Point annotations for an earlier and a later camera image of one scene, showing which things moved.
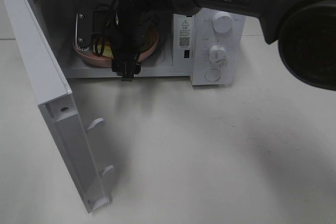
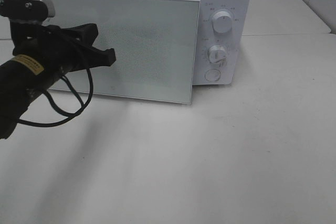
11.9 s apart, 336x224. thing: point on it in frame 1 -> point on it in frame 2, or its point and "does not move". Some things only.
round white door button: (212, 75) does not move
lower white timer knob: (218, 54) does not move
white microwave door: (55, 100) -> (155, 34)
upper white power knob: (222, 21) does not move
